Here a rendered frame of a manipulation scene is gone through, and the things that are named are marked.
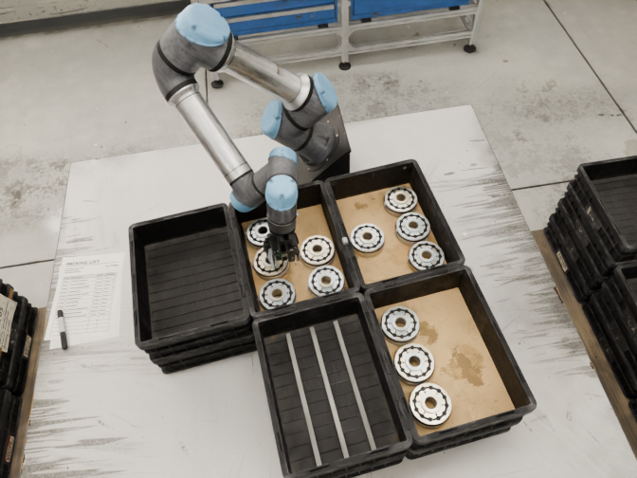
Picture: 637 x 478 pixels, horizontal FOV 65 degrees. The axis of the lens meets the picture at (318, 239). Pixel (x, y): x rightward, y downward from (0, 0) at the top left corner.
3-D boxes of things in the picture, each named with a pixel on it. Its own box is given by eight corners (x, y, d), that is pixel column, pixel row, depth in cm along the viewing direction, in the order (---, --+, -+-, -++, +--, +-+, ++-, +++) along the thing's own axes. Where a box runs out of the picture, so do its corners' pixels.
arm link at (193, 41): (306, 106, 166) (154, 28, 128) (339, 80, 158) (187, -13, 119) (313, 136, 161) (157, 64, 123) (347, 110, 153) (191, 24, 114)
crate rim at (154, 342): (130, 229, 151) (127, 224, 149) (228, 206, 154) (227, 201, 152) (137, 352, 130) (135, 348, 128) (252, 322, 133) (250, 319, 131)
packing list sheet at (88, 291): (57, 259, 171) (56, 258, 171) (125, 248, 172) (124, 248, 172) (43, 350, 153) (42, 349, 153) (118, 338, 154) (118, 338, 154)
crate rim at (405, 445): (252, 322, 132) (250, 319, 130) (361, 294, 135) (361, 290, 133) (284, 485, 111) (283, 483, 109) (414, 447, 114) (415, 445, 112)
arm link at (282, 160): (253, 160, 134) (251, 193, 128) (282, 138, 128) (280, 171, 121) (276, 174, 139) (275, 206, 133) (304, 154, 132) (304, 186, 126)
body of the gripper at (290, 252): (272, 266, 138) (271, 242, 128) (266, 241, 143) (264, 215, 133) (300, 262, 139) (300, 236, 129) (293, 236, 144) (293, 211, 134)
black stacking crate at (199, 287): (141, 247, 159) (129, 226, 150) (234, 224, 162) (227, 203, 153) (151, 363, 138) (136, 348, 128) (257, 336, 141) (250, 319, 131)
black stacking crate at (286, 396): (258, 337, 140) (251, 320, 131) (360, 310, 143) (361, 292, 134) (289, 489, 119) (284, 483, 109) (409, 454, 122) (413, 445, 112)
